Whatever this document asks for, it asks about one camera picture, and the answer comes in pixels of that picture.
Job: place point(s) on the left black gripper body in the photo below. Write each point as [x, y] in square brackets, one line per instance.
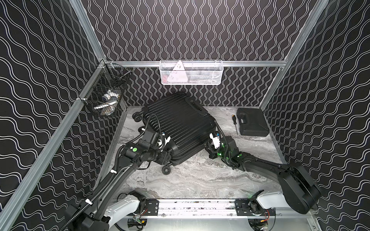
[166, 157]

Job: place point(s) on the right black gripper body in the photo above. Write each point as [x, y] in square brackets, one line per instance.
[218, 152]

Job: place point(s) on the black ribbed hard-shell suitcase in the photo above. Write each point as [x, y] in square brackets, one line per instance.
[182, 119]

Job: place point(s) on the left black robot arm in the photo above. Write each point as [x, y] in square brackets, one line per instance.
[92, 214]

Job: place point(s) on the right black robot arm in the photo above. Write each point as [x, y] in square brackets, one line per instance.
[298, 189]

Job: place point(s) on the black plastic tool case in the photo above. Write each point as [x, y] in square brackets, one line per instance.
[252, 122]

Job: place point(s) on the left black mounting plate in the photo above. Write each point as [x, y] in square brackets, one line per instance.
[148, 208]

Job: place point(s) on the black mounting plate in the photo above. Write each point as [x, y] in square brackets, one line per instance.
[148, 208]
[247, 207]

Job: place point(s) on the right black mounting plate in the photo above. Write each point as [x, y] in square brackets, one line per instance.
[247, 207]

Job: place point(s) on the silver items in basket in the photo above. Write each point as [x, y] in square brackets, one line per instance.
[109, 103]

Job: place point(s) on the white triangle label card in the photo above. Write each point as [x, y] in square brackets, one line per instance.
[178, 75]

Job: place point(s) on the black-handled screwdriver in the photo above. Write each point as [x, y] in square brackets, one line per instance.
[234, 118]

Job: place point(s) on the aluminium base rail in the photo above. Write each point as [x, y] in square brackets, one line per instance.
[211, 208]

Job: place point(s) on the black wire mesh basket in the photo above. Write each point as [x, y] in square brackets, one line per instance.
[112, 77]

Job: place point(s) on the clear plastic wall bin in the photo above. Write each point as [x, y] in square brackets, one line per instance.
[199, 72]

